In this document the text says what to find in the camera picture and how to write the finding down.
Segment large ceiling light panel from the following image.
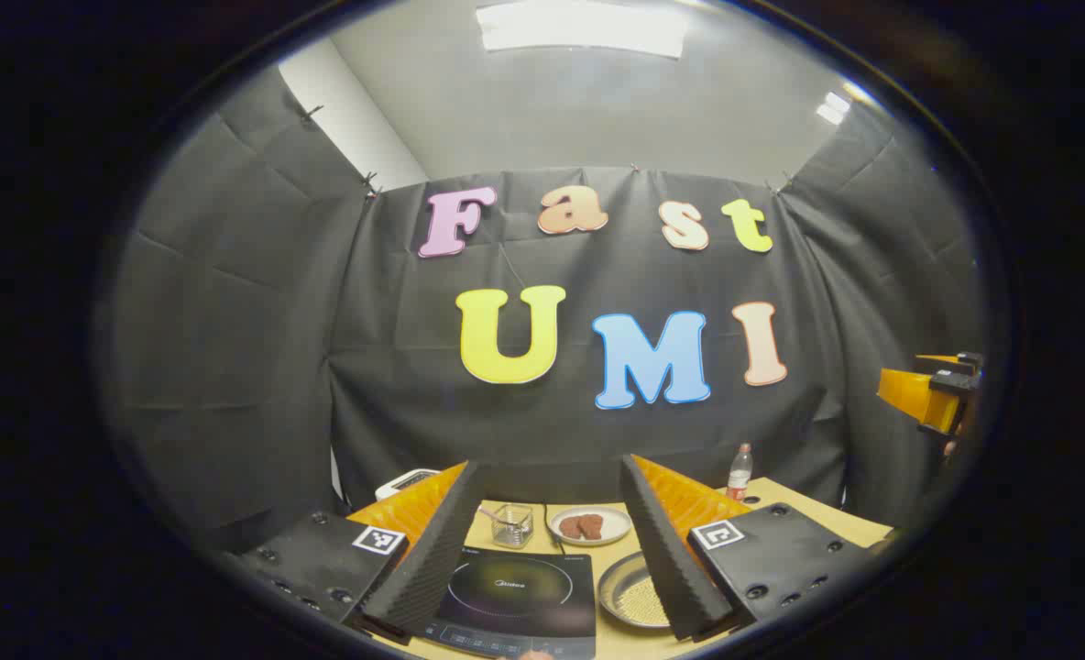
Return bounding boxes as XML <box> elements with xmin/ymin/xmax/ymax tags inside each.
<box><xmin>476</xmin><ymin>0</ymin><xmax>687</xmax><ymax>58</ymax></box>

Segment black backdrop cloth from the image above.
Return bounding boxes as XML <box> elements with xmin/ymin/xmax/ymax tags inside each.
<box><xmin>107</xmin><ymin>64</ymin><xmax>988</xmax><ymax>551</ymax></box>

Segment steel pot with black handles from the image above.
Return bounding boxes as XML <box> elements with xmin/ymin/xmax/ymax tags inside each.
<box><xmin>597</xmin><ymin>550</ymin><xmax>672</xmax><ymax>630</ymax></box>

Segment black induction cooktop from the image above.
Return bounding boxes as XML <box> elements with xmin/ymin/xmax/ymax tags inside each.
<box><xmin>419</xmin><ymin>547</ymin><xmax>597</xmax><ymax>660</ymax></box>

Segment small ceiling light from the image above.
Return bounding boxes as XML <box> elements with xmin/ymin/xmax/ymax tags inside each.
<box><xmin>816</xmin><ymin>82</ymin><xmax>873</xmax><ymax>125</ymax></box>

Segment plastic bottle with red label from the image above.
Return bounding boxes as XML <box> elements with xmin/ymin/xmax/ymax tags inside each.
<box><xmin>727</xmin><ymin>444</ymin><xmax>754</xmax><ymax>502</ymax></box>

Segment wire mesh basket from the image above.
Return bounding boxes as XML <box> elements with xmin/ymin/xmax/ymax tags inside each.
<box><xmin>491</xmin><ymin>503</ymin><xmax>534</xmax><ymax>549</ymax></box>

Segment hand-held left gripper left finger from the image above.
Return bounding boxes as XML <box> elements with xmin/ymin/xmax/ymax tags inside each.
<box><xmin>231</xmin><ymin>461</ymin><xmax>490</xmax><ymax>640</ymax></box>

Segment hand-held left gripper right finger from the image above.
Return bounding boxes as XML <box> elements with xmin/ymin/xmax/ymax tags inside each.
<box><xmin>618</xmin><ymin>454</ymin><xmax>882</xmax><ymax>643</ymax></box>

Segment round white plate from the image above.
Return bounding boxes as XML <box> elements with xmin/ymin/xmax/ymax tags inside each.
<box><xmin>547</xmin><ymin>506</ymin><xmax>633</xmax><ymax>547</ymax></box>

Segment white toaster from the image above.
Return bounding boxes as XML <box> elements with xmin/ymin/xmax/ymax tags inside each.
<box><xmin>375</xmin><ymin>468</ymin><xmax>440</xmax><ymax>501</ymax></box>

